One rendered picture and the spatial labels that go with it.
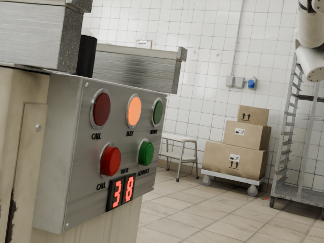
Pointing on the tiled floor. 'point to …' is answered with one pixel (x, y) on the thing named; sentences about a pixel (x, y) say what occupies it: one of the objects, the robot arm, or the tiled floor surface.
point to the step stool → (181, 152)
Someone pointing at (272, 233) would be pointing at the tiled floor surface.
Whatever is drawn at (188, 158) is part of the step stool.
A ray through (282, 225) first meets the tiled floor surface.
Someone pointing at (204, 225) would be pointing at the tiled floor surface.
